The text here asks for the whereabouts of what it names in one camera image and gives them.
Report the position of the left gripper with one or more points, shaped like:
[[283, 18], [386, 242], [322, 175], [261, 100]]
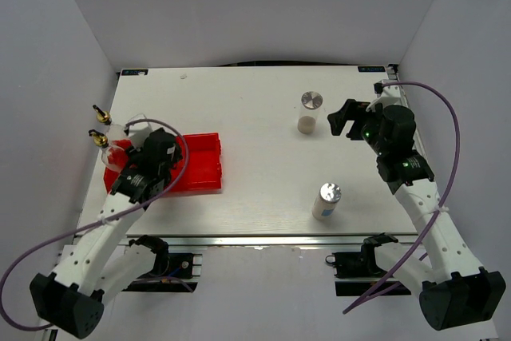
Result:
[[133, 155]]

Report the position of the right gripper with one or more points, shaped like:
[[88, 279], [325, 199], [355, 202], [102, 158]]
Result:
[[338, 120]]

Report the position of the clear glass oil bottle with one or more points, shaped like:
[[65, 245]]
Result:
[[105, 117]]

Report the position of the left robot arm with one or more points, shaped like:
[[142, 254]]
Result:
[[73, 296]]

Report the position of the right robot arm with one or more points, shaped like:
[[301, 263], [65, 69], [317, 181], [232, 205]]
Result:
[[454, 289]]

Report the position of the clear jar with metal lid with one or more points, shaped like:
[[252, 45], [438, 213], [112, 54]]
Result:
[[310, 105]]

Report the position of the red plastic organizer tray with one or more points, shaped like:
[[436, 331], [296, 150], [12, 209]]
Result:
[[204, 171]]

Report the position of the white shaker with metal lid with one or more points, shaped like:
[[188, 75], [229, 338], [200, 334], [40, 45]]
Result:
[[326, 201]]

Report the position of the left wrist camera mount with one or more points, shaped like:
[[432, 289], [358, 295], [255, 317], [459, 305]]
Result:
[[137, 130]]

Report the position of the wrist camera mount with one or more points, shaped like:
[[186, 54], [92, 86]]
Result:
[[387, 93], [137, 130]]

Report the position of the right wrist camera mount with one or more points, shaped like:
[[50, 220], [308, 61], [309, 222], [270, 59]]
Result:
[[387, 93]]

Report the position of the aluminium table rail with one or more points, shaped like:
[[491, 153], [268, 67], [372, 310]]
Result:
[[395, 73]]

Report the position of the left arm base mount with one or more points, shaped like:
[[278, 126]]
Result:
[[174, 271]]

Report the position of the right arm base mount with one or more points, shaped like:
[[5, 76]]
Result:
[[357, 271]]

